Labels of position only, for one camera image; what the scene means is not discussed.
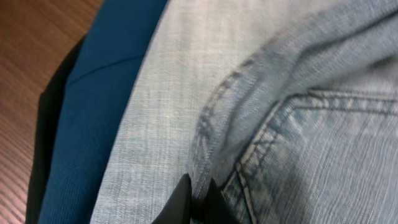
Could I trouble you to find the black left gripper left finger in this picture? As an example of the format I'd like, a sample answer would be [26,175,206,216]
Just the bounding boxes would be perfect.
[152,174,192,224]

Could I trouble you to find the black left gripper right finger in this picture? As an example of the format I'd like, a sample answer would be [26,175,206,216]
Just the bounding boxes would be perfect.
[203,179,239,224]

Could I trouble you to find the light blue denim shorts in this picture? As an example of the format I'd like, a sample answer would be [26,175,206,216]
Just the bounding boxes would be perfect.
[91,0,397,223]

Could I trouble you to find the blue shirt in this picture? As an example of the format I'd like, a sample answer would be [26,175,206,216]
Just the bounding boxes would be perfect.
[25,0,166,223]

